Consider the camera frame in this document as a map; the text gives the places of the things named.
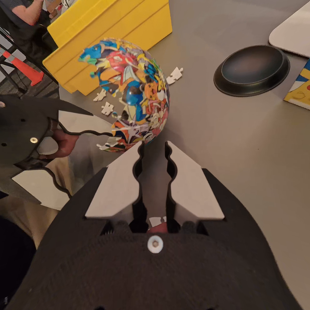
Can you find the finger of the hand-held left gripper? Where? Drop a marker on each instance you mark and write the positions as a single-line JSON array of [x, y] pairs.
[[38, 186], [80, 122]]

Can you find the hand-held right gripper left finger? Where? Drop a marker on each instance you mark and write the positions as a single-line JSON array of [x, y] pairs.
[[116, 191]]

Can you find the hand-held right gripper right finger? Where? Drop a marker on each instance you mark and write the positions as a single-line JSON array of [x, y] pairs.
[[193, 193]]

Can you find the partly built puzzle ball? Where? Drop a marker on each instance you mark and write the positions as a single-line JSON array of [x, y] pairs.
[[133, 92]]

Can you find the joined white puzzle piece pair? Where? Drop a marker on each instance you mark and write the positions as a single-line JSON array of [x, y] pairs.
[[174, 75]]

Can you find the black round puzzle stand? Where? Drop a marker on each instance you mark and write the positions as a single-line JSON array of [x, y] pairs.
[[251, 70]]

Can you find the blue puzzle box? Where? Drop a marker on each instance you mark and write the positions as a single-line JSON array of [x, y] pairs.
[[300, 94]]

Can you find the person's beige trousers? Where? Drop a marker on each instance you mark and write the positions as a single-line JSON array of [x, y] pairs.
[[36, 218]]

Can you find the red floor tape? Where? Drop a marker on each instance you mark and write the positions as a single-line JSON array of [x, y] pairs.
[[26, 70]]

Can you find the yellow plastic bin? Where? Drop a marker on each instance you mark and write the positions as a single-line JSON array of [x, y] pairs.
[[109, 29]]

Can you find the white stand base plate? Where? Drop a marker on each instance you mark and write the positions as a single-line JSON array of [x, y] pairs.
[[293, 34]]

